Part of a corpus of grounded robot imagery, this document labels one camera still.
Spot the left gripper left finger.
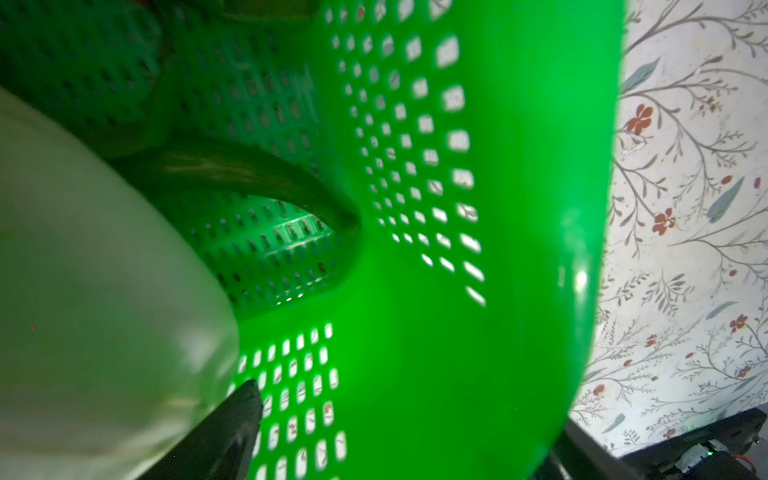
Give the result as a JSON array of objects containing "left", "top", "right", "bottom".
[{"left": 138, "top": 380, "right": 263, "bottom": 480}]

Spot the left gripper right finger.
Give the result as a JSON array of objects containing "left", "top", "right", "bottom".
[{"left": 533, "top": 420, "right": 640, "bottom": 480}]

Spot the napa cabbage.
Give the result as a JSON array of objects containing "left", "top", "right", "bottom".
[{"left": 1, "top": 91, "right": 239, "bottom": 479}]

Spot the green plastic basket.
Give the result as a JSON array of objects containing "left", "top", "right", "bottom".
[{"left": 1, "top": 1, "right": 625, "bottom": 479}]

